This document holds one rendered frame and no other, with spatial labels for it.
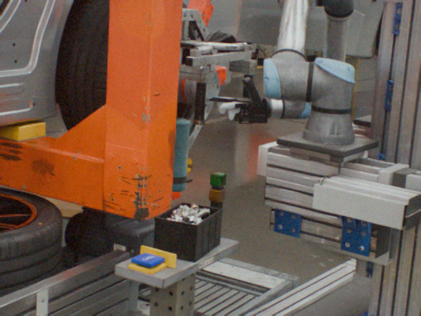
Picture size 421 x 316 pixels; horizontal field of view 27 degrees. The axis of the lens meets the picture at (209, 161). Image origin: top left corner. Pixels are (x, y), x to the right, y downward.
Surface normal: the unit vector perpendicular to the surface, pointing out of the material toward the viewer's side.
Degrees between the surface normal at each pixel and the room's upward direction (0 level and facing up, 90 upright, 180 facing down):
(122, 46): 90
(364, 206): 90
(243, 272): 0
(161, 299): 90
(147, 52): 90
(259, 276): 0
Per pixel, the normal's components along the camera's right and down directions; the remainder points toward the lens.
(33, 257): 0.84, 0.18
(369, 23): 0.53, 0.28
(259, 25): -0.41, 0.51
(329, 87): -0.16, 0.22
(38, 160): -0.52, 0.16
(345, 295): 0.07, -0.97
